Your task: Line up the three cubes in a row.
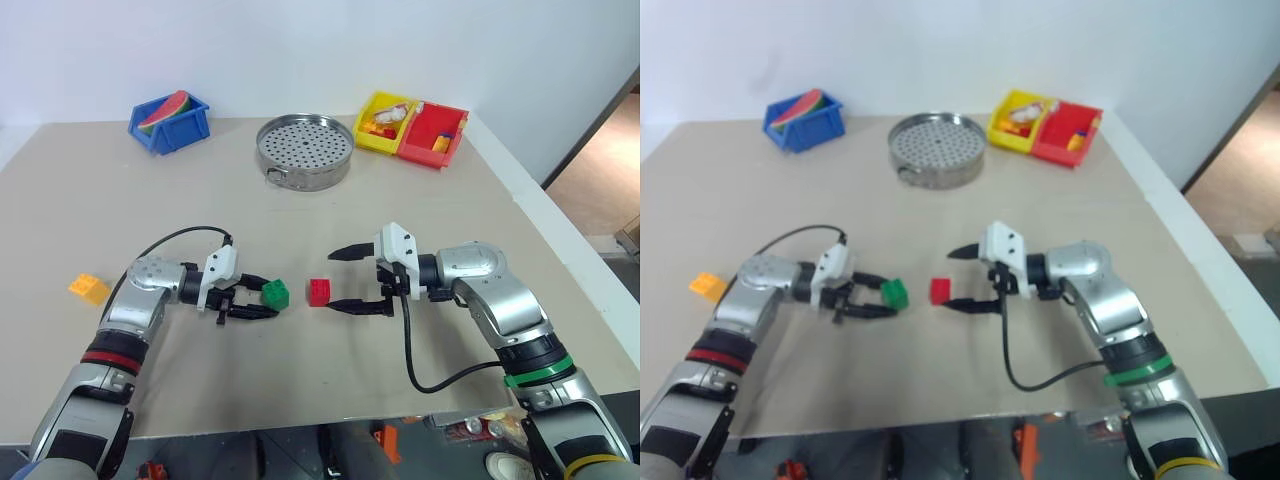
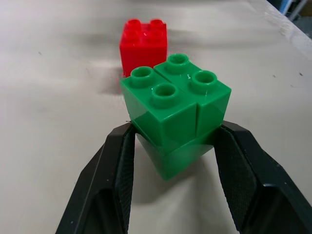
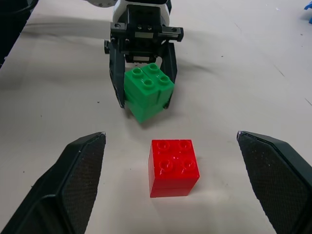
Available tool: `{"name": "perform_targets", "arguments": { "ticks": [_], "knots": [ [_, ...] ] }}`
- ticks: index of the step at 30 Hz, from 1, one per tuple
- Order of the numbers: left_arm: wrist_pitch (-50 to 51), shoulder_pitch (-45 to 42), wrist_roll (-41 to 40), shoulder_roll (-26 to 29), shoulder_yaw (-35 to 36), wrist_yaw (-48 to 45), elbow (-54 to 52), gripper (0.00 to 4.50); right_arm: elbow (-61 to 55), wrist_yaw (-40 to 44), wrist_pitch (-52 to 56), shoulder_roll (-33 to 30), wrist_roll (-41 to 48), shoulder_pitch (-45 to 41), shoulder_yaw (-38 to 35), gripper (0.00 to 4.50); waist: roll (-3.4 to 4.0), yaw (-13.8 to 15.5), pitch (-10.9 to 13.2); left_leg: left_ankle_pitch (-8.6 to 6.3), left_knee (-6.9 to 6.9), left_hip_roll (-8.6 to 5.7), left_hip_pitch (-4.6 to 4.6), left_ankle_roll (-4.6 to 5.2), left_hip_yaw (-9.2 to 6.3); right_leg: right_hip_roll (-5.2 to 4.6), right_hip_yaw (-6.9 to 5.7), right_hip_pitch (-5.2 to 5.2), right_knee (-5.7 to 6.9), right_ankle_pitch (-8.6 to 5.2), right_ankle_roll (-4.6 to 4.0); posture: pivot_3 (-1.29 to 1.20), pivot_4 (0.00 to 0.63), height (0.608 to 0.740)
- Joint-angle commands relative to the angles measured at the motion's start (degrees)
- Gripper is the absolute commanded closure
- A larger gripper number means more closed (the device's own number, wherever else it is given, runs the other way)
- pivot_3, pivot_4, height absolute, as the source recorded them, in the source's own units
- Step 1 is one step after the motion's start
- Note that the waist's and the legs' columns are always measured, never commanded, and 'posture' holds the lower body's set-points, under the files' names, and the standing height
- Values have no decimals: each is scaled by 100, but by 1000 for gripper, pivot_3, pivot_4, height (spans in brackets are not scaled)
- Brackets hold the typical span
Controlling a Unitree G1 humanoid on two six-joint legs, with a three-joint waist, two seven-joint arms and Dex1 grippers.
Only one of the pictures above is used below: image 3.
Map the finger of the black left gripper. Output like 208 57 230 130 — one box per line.
159 42 179 110
104 39 127 109

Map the red studded building block cube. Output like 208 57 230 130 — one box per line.
148 138 201 198

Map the blue object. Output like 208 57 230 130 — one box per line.
303 0 312 25

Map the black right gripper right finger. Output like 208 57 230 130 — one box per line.
236 130 312 234

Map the green studded building block cube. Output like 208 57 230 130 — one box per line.
123 62 176 124

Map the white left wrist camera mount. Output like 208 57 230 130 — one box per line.
112 0 172 27

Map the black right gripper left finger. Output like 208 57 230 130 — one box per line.
0 132 107 234

